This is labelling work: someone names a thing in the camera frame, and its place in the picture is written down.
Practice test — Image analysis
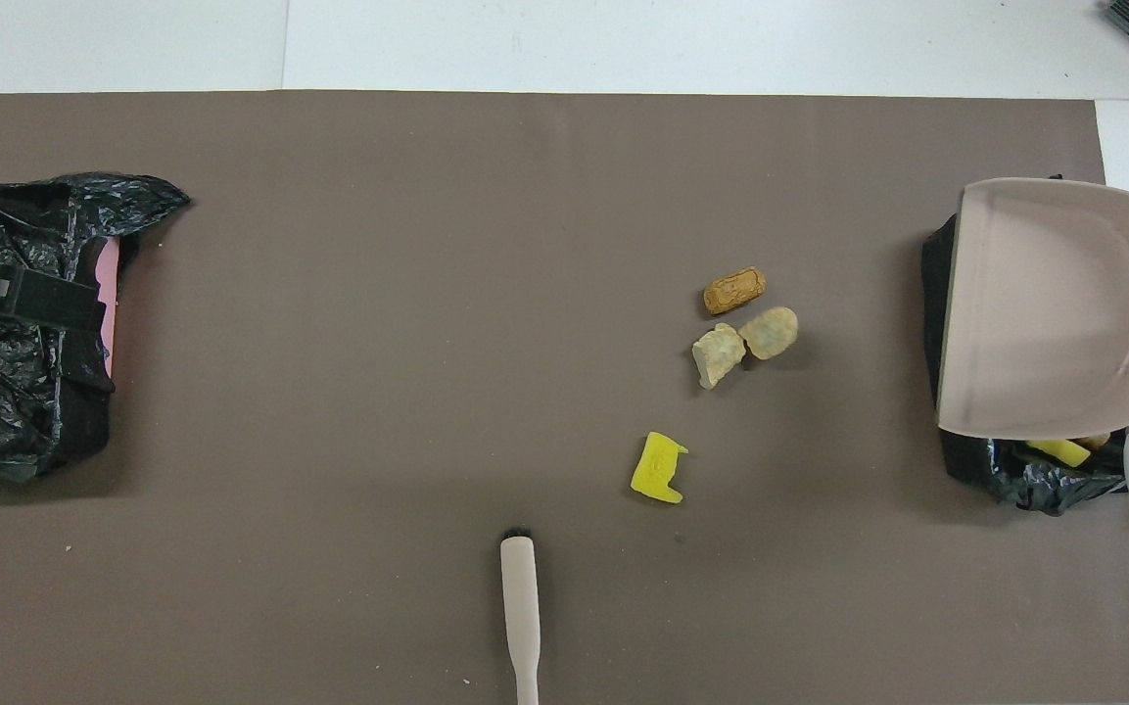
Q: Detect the beige hand brush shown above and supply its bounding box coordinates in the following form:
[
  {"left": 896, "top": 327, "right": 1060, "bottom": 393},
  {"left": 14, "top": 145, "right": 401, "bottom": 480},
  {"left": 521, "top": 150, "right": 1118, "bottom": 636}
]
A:
[{"left": 499, "top": 527, "right": 542, "bottom": 705}]

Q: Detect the yellow sponge piece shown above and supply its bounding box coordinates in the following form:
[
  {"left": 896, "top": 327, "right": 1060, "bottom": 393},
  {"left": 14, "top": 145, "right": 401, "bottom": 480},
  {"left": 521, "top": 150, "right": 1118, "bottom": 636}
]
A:
[{"left": 630, "top": 431, "right": 690, "bottom": 505}]

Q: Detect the jagged pale sponge scrap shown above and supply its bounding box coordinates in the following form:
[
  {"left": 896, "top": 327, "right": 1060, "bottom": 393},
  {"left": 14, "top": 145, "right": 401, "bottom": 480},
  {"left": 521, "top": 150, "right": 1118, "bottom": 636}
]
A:
[{"left": 691, "top": 323, "right": 748, "bottom": 391}]

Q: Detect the brown sponge chunk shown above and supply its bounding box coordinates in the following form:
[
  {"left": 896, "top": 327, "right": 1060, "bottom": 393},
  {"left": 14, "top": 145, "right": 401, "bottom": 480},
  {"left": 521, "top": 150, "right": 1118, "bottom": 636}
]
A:
[{"left": 702, "top": 266, "right": 769, "bottom": 317}]

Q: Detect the round pale sponge scrap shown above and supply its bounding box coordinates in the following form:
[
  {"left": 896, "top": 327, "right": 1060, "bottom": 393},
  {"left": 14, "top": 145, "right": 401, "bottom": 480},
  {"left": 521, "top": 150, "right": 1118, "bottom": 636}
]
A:
[{"left": 738, "top": 305, "right": 800, "bottom": 361}]

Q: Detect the beige plastic dustpan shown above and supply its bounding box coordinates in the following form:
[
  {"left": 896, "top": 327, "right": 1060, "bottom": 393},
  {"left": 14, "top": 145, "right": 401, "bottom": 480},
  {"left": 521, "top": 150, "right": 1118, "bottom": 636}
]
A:
[{"left": 936, "top": 177, "right": 1129, "bottom": 442}]

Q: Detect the yellow green sponge block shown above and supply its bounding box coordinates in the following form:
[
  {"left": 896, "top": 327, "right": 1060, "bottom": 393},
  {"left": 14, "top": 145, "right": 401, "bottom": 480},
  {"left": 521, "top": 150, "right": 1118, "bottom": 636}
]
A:
[{"left": 1026, "top": 439, "right": 1094, "bottom": 468}]

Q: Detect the black bag bin pink inside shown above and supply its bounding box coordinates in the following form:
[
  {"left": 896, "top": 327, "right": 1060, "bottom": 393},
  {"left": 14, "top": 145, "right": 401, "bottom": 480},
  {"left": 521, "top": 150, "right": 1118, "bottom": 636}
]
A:
[{"left": 0, "top": 173, "right": 192, "bottom": 483}]

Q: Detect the brown table mat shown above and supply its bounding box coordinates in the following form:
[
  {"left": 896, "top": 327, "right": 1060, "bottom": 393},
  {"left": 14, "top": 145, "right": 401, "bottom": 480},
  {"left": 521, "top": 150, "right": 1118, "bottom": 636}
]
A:
[{"left": 0, "top": 91, "right": 1129, "bottom": 705}]

